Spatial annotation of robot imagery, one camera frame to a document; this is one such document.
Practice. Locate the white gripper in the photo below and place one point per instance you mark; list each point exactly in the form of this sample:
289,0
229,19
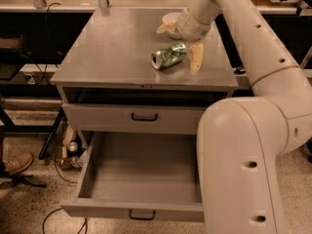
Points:
192,27

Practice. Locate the crushed green soda can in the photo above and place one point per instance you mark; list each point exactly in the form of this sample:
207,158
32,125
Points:
166,57

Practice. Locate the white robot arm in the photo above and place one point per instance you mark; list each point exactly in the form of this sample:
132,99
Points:
240,138

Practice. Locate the grey drawer cabinet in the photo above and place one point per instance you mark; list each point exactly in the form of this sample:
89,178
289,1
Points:
109,65

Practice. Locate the closed grey top drawer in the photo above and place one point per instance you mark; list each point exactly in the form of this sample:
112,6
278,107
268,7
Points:
117,118

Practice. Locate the open grey middle drawer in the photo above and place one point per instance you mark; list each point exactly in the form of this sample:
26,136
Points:
141,172

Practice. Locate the white ceramic bowl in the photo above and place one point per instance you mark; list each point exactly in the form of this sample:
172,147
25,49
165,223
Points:
172,17

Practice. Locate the small black device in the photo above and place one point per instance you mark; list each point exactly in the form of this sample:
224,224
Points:
240,70

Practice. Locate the clutter pile beside cabinet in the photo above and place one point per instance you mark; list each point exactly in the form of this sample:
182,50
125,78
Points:
72,153

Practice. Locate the tan work boot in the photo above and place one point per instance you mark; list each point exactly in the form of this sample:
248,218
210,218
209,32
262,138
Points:
17,164

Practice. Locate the black top drawer handle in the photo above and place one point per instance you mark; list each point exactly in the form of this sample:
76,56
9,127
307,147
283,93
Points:
142,118

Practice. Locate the black drawer handle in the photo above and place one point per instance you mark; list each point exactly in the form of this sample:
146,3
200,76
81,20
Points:
144,215
142,118

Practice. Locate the black middle drawer handle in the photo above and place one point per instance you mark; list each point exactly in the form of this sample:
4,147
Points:
144,215

